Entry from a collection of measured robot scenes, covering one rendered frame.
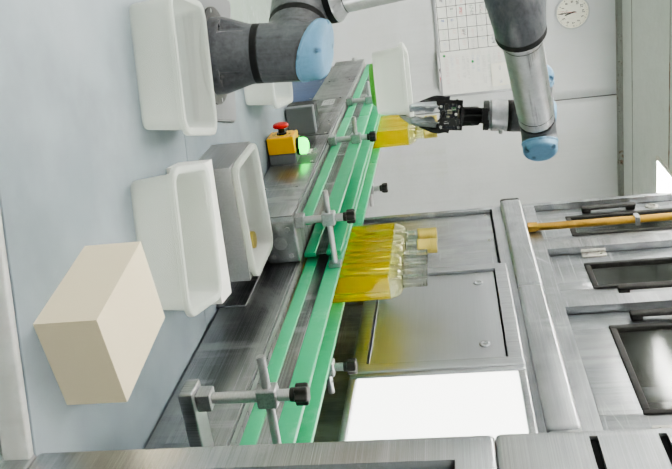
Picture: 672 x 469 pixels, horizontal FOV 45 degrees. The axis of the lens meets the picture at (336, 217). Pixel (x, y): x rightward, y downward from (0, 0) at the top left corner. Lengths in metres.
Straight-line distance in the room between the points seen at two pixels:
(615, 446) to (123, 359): 0.54
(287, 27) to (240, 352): 0.61
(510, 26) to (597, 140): 6.46
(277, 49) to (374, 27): 6.06
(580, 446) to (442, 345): 0.89
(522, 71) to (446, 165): 6.29
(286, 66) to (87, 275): 0.70
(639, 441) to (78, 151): 0.73
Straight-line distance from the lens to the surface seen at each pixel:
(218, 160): 1.50
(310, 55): 1.55
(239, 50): 1.57
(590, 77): 7.79
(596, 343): 1.77
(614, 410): 1.57
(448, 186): 7.94
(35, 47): 1.03
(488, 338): 1.71
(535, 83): 1.64
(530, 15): 1.51
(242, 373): 1.33
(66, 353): 0.97
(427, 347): 1.69
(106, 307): 0.95
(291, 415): 1.24
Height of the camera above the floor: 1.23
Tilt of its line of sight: 9 degrees down
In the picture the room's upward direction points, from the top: 85 degrees clockwise
